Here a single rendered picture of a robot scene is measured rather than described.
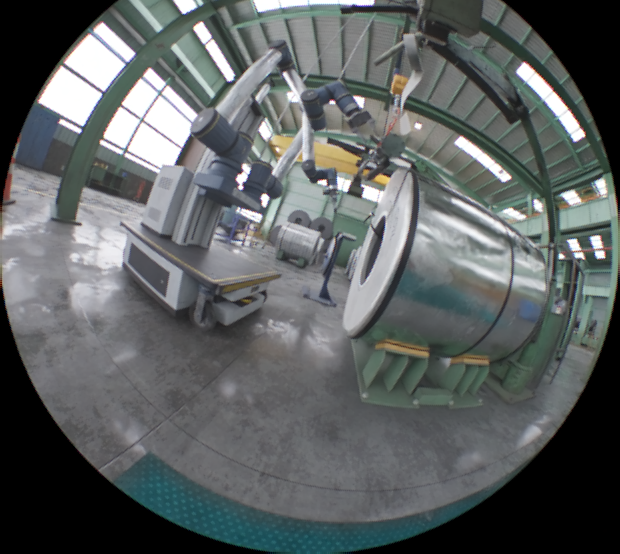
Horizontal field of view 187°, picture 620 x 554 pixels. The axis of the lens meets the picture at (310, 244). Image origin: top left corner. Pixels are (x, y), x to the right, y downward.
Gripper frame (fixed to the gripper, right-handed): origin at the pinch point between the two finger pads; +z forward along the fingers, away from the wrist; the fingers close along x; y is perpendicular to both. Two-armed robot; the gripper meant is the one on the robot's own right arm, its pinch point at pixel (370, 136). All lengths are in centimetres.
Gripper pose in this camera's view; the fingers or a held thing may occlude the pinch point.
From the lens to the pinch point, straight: 105.5
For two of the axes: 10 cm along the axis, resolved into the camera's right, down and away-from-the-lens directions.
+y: -3.2, 3.1, -9.0
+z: 4.9, 8.6, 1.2
